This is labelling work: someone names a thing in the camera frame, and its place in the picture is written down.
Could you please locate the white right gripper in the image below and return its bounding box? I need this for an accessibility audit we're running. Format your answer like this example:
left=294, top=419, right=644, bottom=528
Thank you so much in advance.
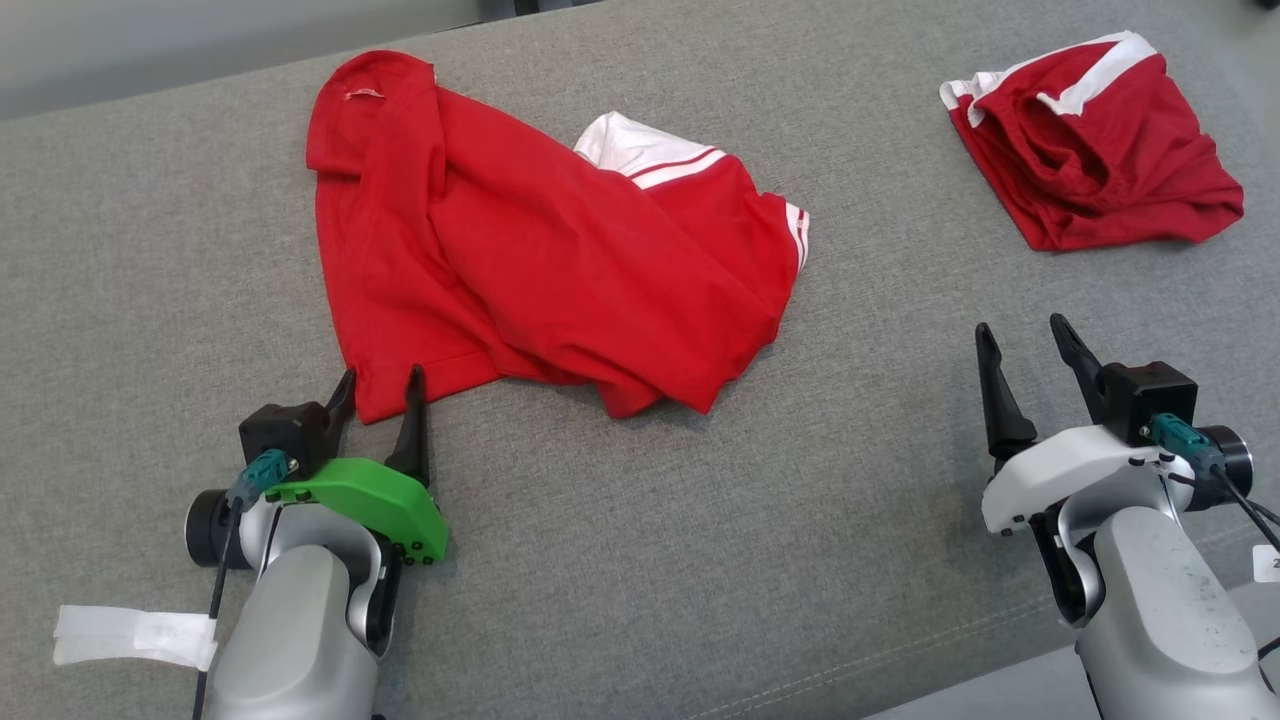
left=974, top=312, right=1183, bottom=538

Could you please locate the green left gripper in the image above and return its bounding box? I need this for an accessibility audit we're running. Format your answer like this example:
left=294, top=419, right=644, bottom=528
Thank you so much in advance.
left=264, top=362, right=451, bottom=567

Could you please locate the red basketball jersey white trim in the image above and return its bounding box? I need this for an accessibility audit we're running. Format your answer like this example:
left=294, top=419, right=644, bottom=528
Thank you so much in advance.
left=304, top=49, right=812, bottom=425

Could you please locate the red shorts white stripe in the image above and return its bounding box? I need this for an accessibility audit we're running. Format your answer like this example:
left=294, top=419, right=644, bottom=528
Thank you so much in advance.
left=938, top=30, right=1247, bottom=253

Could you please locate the left cable with teal connector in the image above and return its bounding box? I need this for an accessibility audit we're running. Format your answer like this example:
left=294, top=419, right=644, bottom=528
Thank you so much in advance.
left=190, top=448, right=301, bottom=720

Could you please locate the cable with teal connector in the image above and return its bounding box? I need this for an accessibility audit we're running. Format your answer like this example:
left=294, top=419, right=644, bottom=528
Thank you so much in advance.
left=190, top=448, right=301, bottom=720
left=1146, top=412, right=1280, bottom=553

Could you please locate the right cable with teal connector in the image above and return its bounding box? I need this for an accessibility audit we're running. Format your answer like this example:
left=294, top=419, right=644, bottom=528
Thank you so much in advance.
left=1146, top=412, right=1280, bottom=553

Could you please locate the white tape on left cable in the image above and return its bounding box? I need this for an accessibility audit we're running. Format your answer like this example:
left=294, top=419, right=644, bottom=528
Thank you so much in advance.
left=51, top=603, right=220, bottom=673

